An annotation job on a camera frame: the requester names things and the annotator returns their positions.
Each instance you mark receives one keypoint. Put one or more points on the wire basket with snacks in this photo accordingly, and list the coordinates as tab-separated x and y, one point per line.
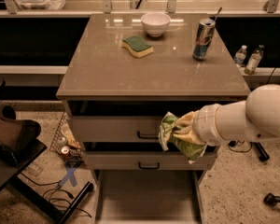
64	137

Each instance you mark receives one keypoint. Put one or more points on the tall clear drink bottle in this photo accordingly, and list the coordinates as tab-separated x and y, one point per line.
254	60

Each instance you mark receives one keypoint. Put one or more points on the grey drawer cabinet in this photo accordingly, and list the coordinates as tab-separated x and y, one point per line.
104	79

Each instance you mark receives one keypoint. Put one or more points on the green jalapeno chip bag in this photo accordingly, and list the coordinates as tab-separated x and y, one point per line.
166	135

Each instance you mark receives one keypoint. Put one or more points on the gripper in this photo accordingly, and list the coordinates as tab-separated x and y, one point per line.
204	126

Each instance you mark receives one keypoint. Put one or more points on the middle grey drawer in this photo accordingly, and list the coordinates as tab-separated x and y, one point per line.
121	160

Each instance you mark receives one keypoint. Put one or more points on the grey drawer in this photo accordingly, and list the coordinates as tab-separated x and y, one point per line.
121	160
114	129

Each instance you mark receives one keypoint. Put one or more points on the bottom open drawer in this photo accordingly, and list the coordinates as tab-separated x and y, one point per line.
149	197

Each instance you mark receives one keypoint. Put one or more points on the small clear water bottle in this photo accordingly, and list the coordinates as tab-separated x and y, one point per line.
240	55

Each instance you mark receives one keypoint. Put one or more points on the white bowl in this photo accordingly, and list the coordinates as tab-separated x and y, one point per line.
155	24

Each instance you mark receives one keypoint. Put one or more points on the black floor stand leg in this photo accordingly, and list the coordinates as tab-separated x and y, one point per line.
263	155

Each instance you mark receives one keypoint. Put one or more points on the black caster wheel base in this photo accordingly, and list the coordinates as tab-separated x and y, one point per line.
271	200

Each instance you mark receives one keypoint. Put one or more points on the green yellow sponge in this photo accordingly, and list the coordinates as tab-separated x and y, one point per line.
137	46

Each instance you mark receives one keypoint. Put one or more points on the red soda can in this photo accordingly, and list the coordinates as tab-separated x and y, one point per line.
65	152

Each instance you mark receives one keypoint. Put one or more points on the top grey drawer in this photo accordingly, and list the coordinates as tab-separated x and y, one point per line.
114	129

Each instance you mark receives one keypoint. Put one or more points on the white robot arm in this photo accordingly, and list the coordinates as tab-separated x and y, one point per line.
256	119

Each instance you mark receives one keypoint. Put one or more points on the blue silver energy drink can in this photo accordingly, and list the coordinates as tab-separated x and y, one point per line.
204	38

